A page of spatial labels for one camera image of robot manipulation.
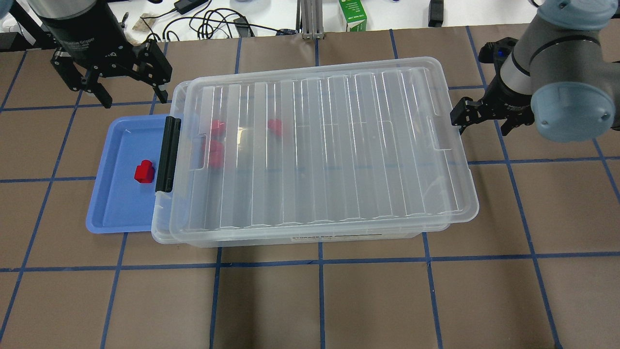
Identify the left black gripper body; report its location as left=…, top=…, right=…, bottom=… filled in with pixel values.
left=38, top=7, right=172, bottom=93

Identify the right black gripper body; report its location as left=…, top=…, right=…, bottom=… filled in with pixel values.
left=450, top=78, right=535, bottom=126

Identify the red block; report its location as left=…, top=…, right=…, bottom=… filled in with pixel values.
left=207, top=140, right=225, bottom=169
left=134, top=159, right=155, bottom=185
left=210, top=119, right=227, bottom=138
left=266, top=118, right=290, bottom=138

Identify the clear plastic box lid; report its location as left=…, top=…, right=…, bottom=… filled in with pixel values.
left=169, top=57, right=480, bottom=243

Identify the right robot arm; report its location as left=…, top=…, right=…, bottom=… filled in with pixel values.
left=451, top=0, right=620, bottom=142

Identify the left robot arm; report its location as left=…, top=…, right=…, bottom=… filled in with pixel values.
left=28, top=0, right=172, bottom=109

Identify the blue plastic tray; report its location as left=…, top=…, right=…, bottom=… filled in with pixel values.
left=86, top=114, right=166, bottom=234

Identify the clear plastic storage box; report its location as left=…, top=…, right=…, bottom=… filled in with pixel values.
left=151, top=80, right=451, bottom=248

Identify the snack bag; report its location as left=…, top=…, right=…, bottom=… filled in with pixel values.
left=131, top=17, right=157, bottom=33

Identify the black power adapter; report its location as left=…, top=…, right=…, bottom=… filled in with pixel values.
left=233, top=17, right=255, bottom=38

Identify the green white carton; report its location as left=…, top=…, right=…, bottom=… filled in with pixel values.
left=338, top=0, right=368, bottom=32

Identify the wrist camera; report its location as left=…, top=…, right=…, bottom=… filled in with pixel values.
left=478, top=37, right=518, bottom=66

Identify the black box latch handle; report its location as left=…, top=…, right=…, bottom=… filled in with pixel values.
left=155, top=115, right=182, bottom=192

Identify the aluminium frame post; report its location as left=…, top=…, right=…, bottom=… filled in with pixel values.
left=296, top=0, right=324, bottom=40

